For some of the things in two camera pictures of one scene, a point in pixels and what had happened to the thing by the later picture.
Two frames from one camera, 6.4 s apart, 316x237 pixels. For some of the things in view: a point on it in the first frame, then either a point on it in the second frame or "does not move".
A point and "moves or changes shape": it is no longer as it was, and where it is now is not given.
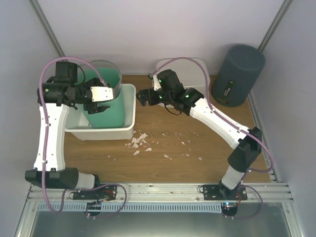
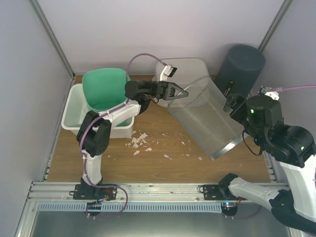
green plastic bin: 112,117 moves or changes shape
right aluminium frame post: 285,6 does not move
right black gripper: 144,93 → 235,114
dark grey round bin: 240,68 does not move
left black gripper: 94,108 → 171,88
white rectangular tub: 76,122 does not move
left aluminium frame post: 43,19 does not move
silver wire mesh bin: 109,73 → 202,112
